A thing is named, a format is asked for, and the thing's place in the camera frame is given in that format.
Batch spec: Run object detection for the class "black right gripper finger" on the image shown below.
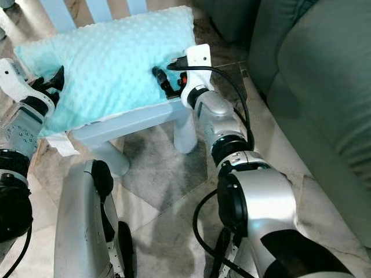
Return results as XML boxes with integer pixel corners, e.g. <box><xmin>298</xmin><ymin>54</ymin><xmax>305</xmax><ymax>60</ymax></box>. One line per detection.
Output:
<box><xmin>151</xmin><ymin>65</ymin><xmax>174</xmax><ymax>96</ymax></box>

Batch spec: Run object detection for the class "mint dotted plush pillow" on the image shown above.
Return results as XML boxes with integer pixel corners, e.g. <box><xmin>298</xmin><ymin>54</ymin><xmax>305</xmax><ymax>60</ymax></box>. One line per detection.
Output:
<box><xmin>13</xmin><ymin>6</ymin><xmax>197</xmax><ymax>157</ymax></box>

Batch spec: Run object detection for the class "grey-green leather sofa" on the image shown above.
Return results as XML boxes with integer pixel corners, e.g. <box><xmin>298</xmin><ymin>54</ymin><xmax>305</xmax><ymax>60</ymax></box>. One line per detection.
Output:
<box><xmin>194</xmin><ymin>0</ymin><xmax>371</xmax><ymax>250</ymax></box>

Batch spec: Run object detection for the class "light blue plastic stool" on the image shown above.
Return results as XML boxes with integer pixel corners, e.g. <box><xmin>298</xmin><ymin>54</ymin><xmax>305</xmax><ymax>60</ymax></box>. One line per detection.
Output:
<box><xmin>70</xmin><ymin>97</ymin><xmax>199</xmax><ymax>178</ymax></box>

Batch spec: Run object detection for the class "light blue slatted chair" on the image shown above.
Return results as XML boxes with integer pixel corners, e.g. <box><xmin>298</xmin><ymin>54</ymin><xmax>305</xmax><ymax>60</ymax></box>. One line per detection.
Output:
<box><xmin>39</xmin><ymin>0</ymin><xmax>148</xmax><ymax>34</ymax></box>

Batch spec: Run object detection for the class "silver right robot leg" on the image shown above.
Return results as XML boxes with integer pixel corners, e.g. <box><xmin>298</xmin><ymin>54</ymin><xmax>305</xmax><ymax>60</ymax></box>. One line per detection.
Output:
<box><xmin>210</xmin><ymin>226</ymin><xmax>263</xmax><ymax>278</ymax></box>

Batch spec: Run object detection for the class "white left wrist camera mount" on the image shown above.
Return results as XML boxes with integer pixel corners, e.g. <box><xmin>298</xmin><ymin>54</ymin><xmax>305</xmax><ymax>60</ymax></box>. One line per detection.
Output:
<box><xmin>0</xmin><ymin>57</ymin><xmax>50</xmax><ymax>106</ymax></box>

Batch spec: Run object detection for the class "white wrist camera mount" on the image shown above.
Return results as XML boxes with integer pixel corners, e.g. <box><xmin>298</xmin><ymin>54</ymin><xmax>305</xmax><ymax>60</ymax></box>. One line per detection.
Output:
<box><xmin>174</xmin><ymin>43</ymin><xmax>212</xmax><ymax>108</ymax></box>
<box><xmin>0</xmin><ymin>57</ymin><xmax>50</xmax><ymax>106</ymax></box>

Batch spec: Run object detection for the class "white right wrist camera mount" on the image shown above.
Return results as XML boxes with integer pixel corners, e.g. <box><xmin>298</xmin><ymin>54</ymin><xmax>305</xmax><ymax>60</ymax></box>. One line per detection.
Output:
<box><xmin>174</xmin><ymin>43</ymin><xmax>212</xmax><ymax>108</ymax></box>

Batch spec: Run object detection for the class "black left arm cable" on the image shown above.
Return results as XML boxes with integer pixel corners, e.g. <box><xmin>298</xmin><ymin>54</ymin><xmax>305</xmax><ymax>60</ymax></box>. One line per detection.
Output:
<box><xmin>3</xmin><ymin>227</ymin><xmax>33</xmax><ymax>278</ymax></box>

